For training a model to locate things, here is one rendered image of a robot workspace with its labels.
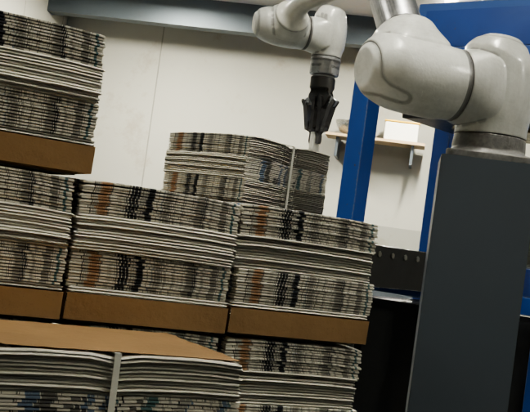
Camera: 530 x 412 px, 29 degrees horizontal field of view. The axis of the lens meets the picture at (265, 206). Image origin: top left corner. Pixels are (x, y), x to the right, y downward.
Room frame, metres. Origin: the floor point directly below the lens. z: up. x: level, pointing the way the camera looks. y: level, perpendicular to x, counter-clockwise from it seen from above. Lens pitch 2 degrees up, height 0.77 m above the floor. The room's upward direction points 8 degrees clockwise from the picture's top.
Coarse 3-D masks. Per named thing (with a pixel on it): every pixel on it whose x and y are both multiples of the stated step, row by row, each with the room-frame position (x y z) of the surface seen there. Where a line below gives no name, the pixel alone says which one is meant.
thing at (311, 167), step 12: (300, 156) 2.80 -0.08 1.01; (312, 156) 2.85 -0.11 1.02; (324, 156) 2.90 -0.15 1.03; (300, 168) 2.81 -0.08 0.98; (312, 168) 2.86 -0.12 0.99; (324, 168) 2.90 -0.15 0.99; (300, 180) 2.82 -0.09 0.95; (312, 180) 2.86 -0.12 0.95; (324, 180) 2.90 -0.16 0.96; (300, 192) 2.81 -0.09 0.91; (312, 192) 2.86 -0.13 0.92; (324, 192) 2.90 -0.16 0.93; (300, 204) 2.81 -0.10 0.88; (312, 204) 2.86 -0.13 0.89
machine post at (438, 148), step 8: (440, 136) 4.37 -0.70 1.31; (448, 136) 4.34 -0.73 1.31; (440, 144) 4.37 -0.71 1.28; (448, 144) 4.34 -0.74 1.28; (432, 152) 4.39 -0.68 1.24; (440, 152) 4.36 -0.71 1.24; (432, 160) 4.39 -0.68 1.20; (432, 168) 4.38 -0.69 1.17; (432, 176) 4.38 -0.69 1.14; (432, 184) 4.38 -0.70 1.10; (432, 192) 4.37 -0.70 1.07; (432, 200) 4.37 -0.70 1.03; (424, 208) 4.39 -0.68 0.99; (424, 216) 4.39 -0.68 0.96; (424, 224) 4.38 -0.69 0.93; (424, 232) 4.38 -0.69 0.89; (424, 240) 4.38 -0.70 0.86; (424, 248) 4.37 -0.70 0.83
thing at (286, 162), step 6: (288, 150) 2.76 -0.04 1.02; (288, 156) 2.76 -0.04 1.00; (294, 156) 2.78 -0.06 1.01; (282, 162) 2.74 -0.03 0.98; (288, 162) 2.76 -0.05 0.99; (294, 162) 2.79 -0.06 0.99; (282, 168) 2.74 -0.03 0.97; (288, 168) 2.77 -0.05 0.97; (294, 168) 2.78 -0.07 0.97; (282, 174) 2.74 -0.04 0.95; (288, 174) 2.77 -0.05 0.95; (294, 174) 2.79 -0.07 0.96; (282, 180) 2.75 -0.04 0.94; (288, 180) 2.77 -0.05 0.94; (282, 186) 2.75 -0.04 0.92; (282, 192) 2.75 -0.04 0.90; (282, 198) 2.75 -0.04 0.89; (282, 204) 2.75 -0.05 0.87; (288, 204) 2.77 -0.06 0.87
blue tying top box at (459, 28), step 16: (496, 0) 3.69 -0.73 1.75; (512, 0) 3.65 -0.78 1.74; (528, 0) 3.61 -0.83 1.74; (432, 16) 3.87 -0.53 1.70; (448, 16) 3.82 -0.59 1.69; (464, 16) 3.78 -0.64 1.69; (480, 16) 3.73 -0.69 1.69; (496, 16) 3.68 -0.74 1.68; (512, 16) 3.64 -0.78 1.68; (528, 16) 3.60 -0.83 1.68; (448, 32) 3.81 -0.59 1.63; (464, 32) 3.77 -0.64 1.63; (480, 32) 3.72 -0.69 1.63; (496, 32) 3.68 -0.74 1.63; (512, 32) 3.64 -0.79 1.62; (528, 32) 3.59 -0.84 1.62
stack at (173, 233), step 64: (0, 192) 1.54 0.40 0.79; (64, 192) 1.59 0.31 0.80; (128, 192) 1.65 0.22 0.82; (0, 256) 1.56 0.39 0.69; (64, 256) 1.60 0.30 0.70; (128, 256) 1.65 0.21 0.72; (192, 256) 1.70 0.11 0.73; (256, 256) 1.77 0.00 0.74; (320, 256) 1.83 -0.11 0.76; (64, 320) 1.66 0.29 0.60; (256, 384) 1.78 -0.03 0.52; (320, 384) 1.84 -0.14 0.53
